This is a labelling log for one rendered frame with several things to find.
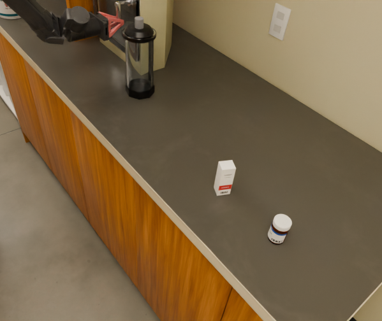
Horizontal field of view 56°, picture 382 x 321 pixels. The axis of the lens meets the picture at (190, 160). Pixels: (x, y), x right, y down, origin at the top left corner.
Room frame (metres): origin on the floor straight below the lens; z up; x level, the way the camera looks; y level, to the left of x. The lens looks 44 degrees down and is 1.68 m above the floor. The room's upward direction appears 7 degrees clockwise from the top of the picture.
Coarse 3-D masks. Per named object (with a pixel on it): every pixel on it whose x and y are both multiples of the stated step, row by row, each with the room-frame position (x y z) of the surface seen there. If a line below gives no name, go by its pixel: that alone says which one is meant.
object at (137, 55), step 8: (152, 40) 1.08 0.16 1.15; (128, 48) 1.07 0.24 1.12; (136, 48) 1.06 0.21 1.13; (144, 48) 1.06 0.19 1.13; (152, 48) 1.09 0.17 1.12; (128, 56) 1.07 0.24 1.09; (136, 56) 1.06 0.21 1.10; (144, 56) 1.06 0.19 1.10; (152, 56) 1.09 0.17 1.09; (128, 64) 1.07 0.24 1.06; (136, 64) 1.06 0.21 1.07; (144, 64) 1.06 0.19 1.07; (152, 64) 1.10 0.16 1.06; (128, 72) 1.07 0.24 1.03; (136, 72) 1.06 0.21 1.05; (144, 72) 1.06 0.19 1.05; (152, 72) 1.10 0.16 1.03; (128, 80) 1.07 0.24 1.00; (136, 80) 1.06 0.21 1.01; (144, 80) 1.06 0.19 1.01; (152, 80) 1.10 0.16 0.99; (136, 88) 1.06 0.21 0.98; (144, 88) 1.06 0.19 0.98
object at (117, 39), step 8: (96, 0) 1.42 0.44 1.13; (104, 0) 1.37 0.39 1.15; (112, 0) 1.32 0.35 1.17; (120, 0) 1.28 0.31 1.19; (136, 0) 1.21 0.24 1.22; (104, 8) 1.37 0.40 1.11; (112, 8) 1.33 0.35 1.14; (128, 8) 1.25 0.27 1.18; (136, 8) 1.21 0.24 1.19; (128, 16) 1.25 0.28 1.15; (136, 16) 1.21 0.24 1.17; (128, 24) 1.25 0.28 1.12; (120, 32) 1.29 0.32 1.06; (112, 40) 1.34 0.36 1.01; (120, 40) 1.30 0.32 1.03; (120, 48) 1.30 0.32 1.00
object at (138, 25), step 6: (138, 18) 1.09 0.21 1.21; (132, 24) 1.12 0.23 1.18; (138, 24) 1.09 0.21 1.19; (144, 24) 1.13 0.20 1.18; (126, 30) 1.08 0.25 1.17; (132, 30) 1.07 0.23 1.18; (138, 30) 1.08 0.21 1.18; (144, 30) 1.08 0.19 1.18; (150, 30) 1.09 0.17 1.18; (132, 36) 1.06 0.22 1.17; (138, 36) 1.06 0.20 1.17; (144, 36) 1.06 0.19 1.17
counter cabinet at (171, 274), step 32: (0, 32) 1.62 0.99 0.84; (32, 96) 1.42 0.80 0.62; (32, 128) 1.55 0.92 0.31; (64, 128) 1.16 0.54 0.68; (64, 160) 1.22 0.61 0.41; (96, 160) 0.95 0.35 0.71; (96, 192) 0.99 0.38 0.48; (128, 192) 0.79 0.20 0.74; (96, 224) 1.03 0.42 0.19; (128, 224) 0.80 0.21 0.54; (160, 224) 0.66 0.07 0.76; (128, 256) 0.81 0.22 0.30; (160, 256) 0.66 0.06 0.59; (192, 256) 0.55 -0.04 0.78; (160, 288) 0.65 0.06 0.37; (192, 288) 0.54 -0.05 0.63; (224, 288) 0.46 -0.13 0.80; (192, 320) 0.52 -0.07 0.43; (224, 320) 0.43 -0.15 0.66; (256, 320) 0.38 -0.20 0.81
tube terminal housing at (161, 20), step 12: (144, 0) 1.22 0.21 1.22; (156, 0) 1.26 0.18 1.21; (168, 0) 1.33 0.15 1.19; (144, 12) 1.22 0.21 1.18; (156, 12) 1.26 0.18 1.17; (168, 12) 1.35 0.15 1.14; (156, 24) 1.26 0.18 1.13; (168, 24) 1.36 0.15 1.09; (156, 36) 1.26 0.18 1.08; (168, 36) 1.38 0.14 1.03; (156, 48) 1.26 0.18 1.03; (168, 48) 1.40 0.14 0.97; (156, 60) 1.26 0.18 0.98
